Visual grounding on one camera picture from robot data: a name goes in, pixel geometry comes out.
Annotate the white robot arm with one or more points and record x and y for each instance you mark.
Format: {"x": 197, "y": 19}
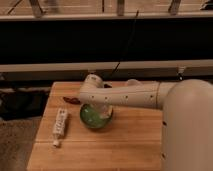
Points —
{"x": 186, "y": 107}

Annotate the green ceramic bowl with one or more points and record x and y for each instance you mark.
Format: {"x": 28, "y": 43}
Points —
{"x": 91, "y": 115}

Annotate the red chili pepper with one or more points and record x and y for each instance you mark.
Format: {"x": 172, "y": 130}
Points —
{"x": 71, "y": 100}

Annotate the black rectangular phone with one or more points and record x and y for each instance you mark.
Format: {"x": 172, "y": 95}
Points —
{"x": 107, "y": 86}

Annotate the white wall outlet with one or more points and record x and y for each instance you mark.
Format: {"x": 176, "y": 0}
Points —
{"x": 91, "y": 71}

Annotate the white toothpaste tube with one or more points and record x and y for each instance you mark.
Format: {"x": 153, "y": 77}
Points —
{"x": 59, "y": 126}

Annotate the white sponge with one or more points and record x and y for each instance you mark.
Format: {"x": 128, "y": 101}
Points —
{"x": 106, "y": 115}

